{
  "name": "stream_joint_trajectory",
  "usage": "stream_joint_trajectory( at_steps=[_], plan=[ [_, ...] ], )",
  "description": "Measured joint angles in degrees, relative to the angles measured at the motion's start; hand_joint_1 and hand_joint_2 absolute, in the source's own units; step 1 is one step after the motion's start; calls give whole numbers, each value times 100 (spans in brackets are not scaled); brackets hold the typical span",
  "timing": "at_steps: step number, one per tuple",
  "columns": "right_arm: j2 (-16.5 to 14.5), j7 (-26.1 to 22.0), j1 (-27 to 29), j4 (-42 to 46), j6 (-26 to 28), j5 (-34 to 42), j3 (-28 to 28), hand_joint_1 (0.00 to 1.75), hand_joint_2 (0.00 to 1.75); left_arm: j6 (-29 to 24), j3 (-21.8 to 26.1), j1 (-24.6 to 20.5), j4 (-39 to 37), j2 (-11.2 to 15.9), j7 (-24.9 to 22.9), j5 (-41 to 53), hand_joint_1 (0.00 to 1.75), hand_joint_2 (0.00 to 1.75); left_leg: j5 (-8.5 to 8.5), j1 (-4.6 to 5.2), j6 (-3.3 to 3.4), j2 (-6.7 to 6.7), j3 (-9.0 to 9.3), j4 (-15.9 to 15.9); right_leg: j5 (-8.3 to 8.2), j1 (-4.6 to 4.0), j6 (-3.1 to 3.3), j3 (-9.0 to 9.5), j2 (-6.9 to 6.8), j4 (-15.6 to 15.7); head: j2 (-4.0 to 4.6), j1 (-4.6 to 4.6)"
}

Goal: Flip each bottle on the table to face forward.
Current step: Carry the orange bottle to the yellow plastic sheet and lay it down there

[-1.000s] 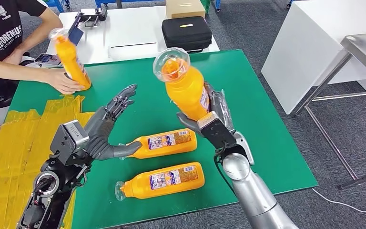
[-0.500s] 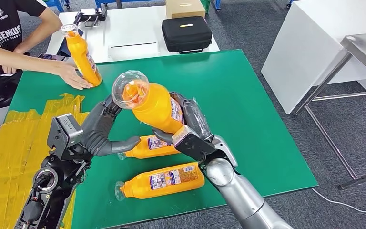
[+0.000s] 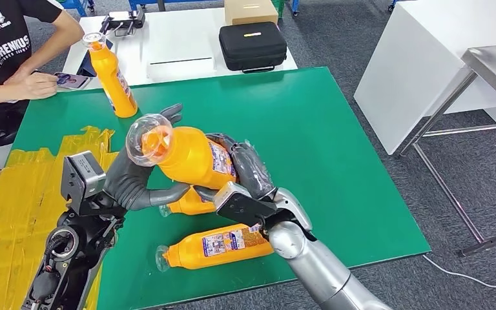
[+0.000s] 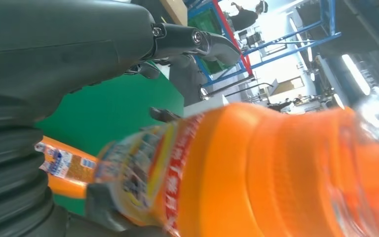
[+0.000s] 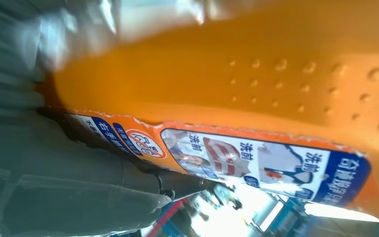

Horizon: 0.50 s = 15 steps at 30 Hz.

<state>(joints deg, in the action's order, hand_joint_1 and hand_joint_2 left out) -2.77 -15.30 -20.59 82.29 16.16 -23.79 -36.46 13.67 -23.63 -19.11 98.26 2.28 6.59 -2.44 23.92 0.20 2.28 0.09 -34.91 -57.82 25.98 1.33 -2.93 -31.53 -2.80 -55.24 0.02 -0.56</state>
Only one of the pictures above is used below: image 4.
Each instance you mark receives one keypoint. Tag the person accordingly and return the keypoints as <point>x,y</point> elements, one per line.
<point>279,105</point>
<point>245,19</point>

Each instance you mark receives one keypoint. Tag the blue metal rack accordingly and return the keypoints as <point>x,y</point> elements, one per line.
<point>328,16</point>

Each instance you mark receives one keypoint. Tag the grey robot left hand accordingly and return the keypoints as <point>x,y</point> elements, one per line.
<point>62,42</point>

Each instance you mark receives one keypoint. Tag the brown wooden door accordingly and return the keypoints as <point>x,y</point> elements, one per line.
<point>287,85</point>

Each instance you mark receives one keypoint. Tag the orange bottle clear cap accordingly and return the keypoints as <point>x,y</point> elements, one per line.
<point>258,170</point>
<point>68,188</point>

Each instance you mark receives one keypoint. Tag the ceiling light strip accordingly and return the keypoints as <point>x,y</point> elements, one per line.
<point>356,74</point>

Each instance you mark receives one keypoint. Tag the white table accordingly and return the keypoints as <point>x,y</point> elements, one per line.
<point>202,106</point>

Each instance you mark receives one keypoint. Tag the green plastic crate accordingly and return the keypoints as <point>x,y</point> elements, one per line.
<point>206,23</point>

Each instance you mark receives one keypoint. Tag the steel table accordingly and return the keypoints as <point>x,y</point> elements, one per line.
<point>204,92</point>

